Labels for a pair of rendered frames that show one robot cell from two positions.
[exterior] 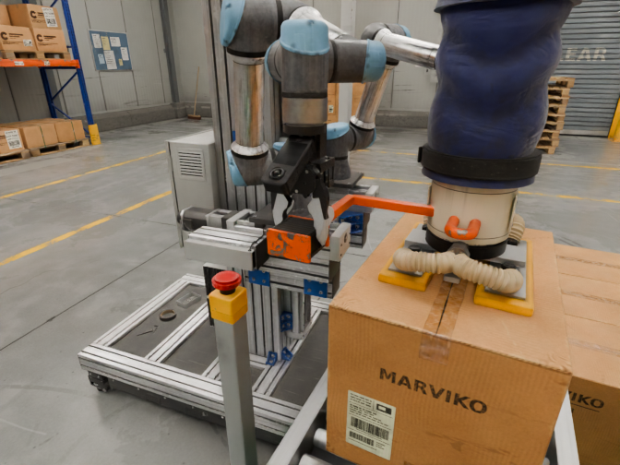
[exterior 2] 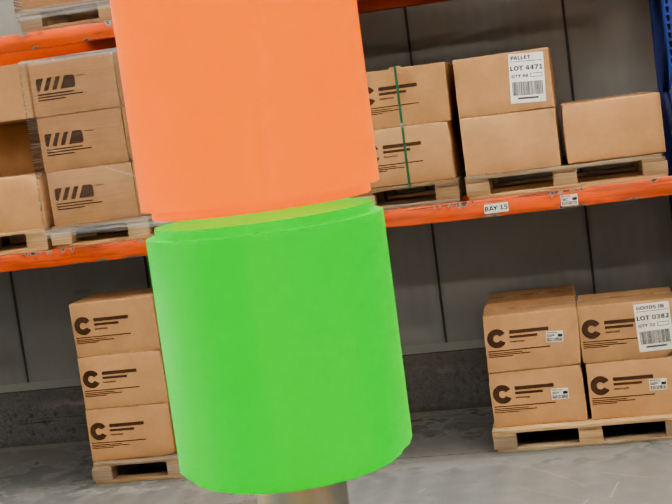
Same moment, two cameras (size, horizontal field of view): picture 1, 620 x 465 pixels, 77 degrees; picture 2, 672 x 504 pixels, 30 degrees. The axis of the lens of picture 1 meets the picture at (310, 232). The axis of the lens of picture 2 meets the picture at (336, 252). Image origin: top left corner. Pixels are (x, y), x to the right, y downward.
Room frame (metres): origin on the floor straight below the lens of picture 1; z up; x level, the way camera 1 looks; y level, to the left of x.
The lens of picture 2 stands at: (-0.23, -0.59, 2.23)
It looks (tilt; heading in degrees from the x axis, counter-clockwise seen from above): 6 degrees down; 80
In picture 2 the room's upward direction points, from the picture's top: 8 degrees counter-clockwise
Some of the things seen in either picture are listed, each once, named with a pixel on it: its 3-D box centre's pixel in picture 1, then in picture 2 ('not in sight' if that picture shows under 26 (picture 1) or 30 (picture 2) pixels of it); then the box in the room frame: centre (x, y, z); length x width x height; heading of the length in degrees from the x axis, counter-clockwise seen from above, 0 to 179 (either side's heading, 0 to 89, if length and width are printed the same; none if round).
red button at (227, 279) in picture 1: (227, 283); not in sight; (0.82, 0.20, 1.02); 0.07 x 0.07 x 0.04
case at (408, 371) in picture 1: (448, 331); not in sight; (0.81, -0.35, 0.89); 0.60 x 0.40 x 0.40; 153
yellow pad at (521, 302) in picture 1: (507, 261); not in sight; (0.76, -0.43, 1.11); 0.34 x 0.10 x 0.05; 153
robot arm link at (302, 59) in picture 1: (304, 60); not in sight; (0.68, 0.01, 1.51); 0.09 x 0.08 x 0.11; 18
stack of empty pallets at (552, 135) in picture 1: (528, 113); not in sight; (7.89, -4.25, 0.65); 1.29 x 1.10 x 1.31; 159
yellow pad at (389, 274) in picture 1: (420, 245); not in sight; (0.84, -0.26, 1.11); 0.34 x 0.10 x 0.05; 153
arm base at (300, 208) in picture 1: (292, 196); not in sight; (1.28, 0.06, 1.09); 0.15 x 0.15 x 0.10
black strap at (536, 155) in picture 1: (476, 157); not in sight; (0.80, -0.35, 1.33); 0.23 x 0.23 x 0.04
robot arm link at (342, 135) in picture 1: (336, 138); not in sight; (1.75, -0.12, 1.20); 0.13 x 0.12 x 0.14; 128
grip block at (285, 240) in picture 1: (299, 237); not in sight; (0.65, 0.02, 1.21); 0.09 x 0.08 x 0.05; 63
